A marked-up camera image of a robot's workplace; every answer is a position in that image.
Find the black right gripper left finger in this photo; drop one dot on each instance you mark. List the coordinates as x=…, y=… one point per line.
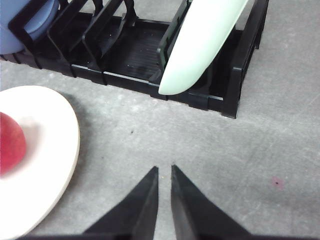
x=134, y=216

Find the blue plate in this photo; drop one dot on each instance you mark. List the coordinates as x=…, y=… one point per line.
x=9, y=43

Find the white plate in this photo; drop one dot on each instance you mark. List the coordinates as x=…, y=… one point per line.
x=33, y=193

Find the green plate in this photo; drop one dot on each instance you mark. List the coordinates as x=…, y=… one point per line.
x=198, y=43

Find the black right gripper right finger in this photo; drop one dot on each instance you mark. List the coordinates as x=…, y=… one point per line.
x=197, y=217

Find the black dish rack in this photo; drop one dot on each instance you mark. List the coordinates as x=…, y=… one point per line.
x=103, y=41

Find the red pomegranate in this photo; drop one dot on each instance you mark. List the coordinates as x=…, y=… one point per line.
x=13, y=145

